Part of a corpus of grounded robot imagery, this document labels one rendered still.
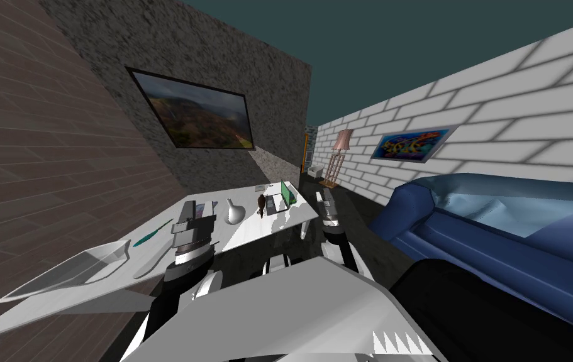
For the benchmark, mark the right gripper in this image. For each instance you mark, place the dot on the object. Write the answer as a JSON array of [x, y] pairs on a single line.
[[329, 213]]

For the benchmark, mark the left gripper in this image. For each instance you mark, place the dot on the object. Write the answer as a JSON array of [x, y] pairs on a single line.
[[193, 232]]

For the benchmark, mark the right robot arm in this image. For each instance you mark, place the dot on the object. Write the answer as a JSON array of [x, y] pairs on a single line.
[[492, 317]]

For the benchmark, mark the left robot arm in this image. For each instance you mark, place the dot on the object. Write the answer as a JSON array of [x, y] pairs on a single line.
[[185, 269]]

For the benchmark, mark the white armchair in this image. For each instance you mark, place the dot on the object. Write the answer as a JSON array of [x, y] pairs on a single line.
[[315, 171]]

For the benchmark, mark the white vase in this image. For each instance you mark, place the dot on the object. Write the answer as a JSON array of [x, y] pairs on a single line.
[[235, 213]]

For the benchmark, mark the laptop with green screen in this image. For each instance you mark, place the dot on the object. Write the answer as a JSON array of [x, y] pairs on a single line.
[[286, 197]]

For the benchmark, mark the teal pen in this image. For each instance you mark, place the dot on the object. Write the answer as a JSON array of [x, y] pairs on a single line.
[[153, 233]]

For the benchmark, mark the floor lamp pink shade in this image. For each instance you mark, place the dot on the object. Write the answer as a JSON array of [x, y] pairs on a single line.
[[341, 141]]

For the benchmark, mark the white table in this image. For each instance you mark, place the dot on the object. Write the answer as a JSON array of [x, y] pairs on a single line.
[[258, 229]]

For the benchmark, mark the small grey book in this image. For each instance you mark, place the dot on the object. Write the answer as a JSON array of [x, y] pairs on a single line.
[[260, 187]]

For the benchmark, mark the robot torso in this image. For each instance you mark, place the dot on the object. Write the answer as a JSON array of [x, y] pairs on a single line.
[[286, 317]]

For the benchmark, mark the grey square tray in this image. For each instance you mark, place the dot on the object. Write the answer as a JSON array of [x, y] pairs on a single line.
[[65, 274]]

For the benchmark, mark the blue sofa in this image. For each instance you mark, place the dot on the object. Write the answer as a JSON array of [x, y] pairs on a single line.
[[492, 226]]

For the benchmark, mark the landscape picture black frame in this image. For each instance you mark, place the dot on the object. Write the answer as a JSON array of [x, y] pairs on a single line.
[[200, 113]]

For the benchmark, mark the colourful picture grey frame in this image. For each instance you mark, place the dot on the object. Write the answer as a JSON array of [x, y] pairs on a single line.
[[412, 144]]

